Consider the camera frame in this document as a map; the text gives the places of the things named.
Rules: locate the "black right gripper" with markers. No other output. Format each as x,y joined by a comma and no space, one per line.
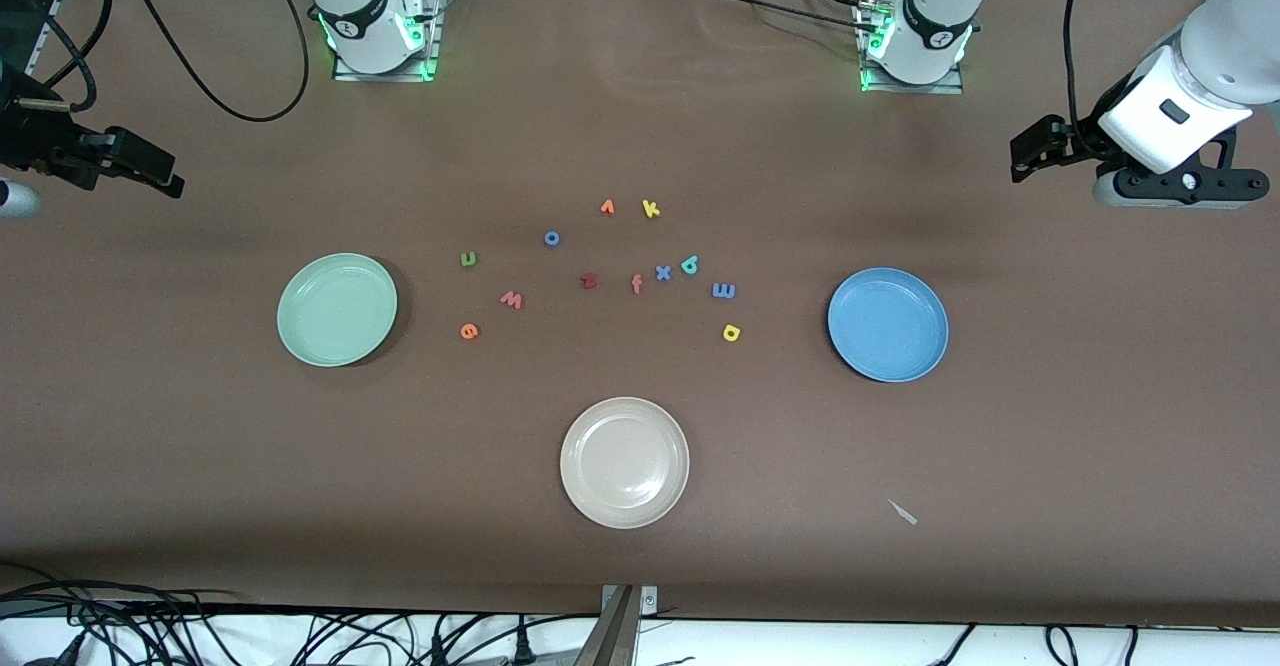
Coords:
30,136

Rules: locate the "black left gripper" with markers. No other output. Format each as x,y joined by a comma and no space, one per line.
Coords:
1078,135

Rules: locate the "pink foam letter w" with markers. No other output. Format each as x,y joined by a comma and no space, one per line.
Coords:
512,300

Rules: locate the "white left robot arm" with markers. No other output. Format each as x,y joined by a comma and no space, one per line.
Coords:
1200,76

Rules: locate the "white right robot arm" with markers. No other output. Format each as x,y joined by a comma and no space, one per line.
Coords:
360,6

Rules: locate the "blue plate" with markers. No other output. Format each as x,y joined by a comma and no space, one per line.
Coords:
888,324

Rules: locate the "light green plate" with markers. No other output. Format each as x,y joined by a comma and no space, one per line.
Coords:
337,309

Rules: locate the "blue foam letter m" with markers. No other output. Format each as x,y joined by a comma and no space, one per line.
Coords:
724,291

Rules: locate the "teal foam letter a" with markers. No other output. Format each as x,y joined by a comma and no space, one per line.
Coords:
689,270

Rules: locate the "yellow foam letter k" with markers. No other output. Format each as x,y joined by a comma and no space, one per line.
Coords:
650,209

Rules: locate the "small white paper scrap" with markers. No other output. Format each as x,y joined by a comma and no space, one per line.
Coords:
903,512

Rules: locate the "beige plate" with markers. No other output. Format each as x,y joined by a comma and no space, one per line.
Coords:
625,462

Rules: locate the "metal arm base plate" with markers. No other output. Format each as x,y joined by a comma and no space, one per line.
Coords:
955,88
432,64

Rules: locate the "aluminium camera mount post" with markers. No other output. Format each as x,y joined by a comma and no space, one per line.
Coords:
615,636

